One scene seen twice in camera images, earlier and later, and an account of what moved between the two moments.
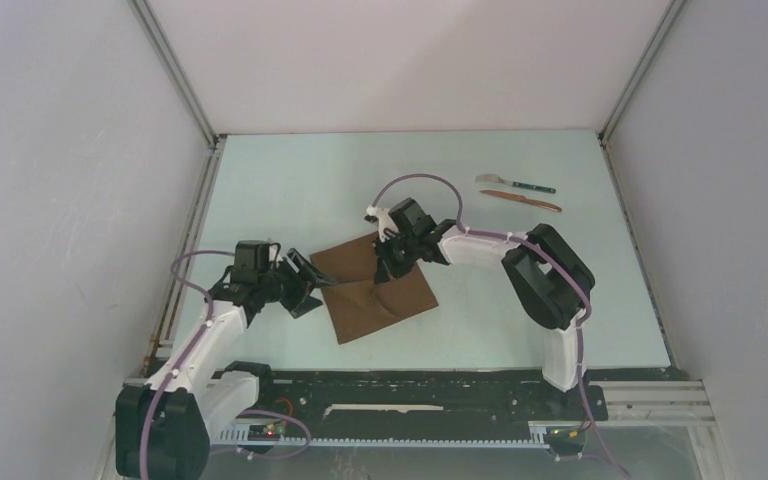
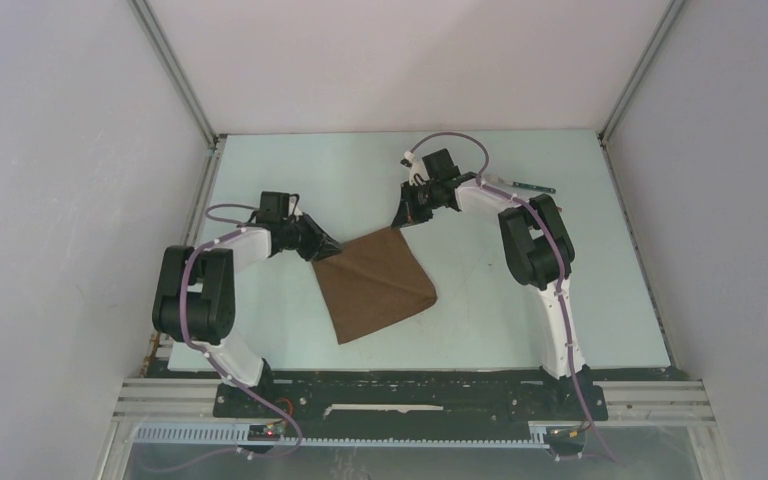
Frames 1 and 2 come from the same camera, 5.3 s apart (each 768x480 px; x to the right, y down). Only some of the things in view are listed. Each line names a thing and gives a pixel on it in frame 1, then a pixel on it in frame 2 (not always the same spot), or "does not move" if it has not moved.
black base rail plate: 425,396 does not move
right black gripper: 386,266 -> 409,208
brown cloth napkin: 358,306 does not move
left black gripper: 314,277 -> 320,244
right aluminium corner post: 607,128 does not move
